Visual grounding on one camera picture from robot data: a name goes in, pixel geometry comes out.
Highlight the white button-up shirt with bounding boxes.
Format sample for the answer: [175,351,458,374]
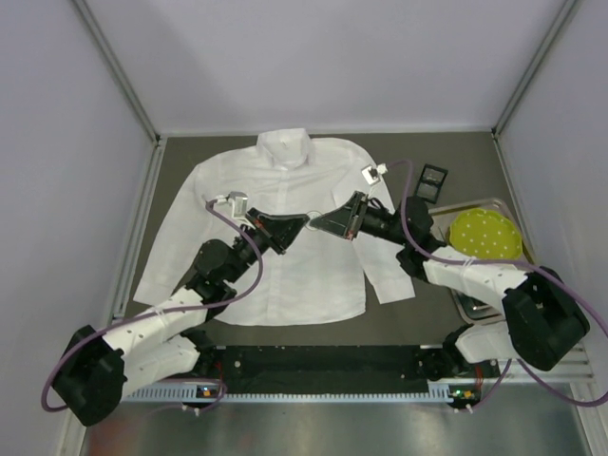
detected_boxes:
[131,125,418,327]

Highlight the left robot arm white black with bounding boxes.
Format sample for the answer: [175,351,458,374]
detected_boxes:
[44,209,310,428]

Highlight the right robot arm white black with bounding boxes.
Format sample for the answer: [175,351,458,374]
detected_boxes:
[311,192,590,371]

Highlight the small black open box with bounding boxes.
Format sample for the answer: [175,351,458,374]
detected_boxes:
[414,163,448,204]

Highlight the green polka dot plate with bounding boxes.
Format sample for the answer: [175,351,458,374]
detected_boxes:
[449,211,522,260]

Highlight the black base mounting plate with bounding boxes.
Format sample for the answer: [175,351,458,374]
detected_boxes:
[189,345,503,382]

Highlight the silver metal tray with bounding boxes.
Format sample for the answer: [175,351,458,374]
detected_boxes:
[429,198,535,325]

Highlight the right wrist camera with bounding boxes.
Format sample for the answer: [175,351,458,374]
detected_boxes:
[361,163,388,186]

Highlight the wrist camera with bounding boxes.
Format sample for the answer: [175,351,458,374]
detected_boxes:
[361,163,388,186]
[227,191,249,220]

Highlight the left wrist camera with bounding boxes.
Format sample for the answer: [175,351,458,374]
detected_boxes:
[227,191,249,220]

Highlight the white slotted cable duct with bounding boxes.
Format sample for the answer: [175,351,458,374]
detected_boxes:
[123,382,481,403]

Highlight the aluminium frame rail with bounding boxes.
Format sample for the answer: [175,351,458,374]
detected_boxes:
[75,342,595,385]

